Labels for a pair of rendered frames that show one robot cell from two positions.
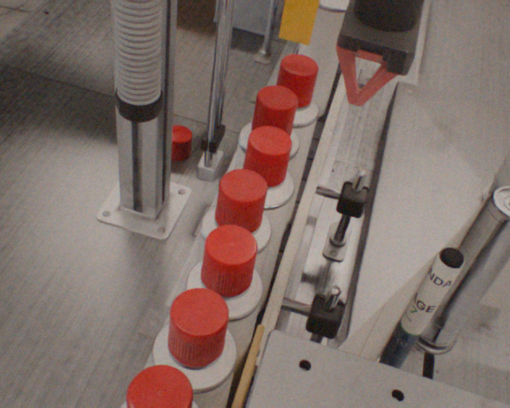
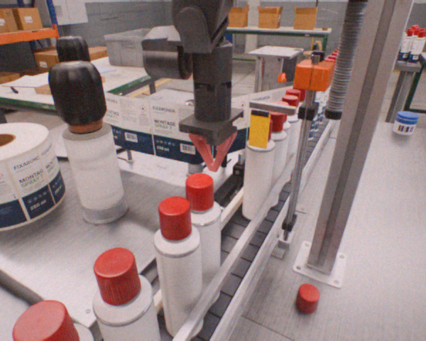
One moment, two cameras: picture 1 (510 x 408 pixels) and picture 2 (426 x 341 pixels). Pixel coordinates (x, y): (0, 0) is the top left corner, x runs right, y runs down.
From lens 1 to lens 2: 0.93 m
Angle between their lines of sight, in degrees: 100
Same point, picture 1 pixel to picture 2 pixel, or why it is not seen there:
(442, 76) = not seen: outside the picture
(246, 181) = (289, 97)
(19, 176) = (412, 290)
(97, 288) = not seen: hidden behind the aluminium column
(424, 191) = (153, 222)
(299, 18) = (258, 131)
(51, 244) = (363, 244)
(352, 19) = (233, 114)
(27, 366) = not seen: hidden behind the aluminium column
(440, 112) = (82, 282)
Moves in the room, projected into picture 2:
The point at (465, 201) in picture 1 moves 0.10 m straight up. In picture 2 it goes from (133, 215) to (126, 174)
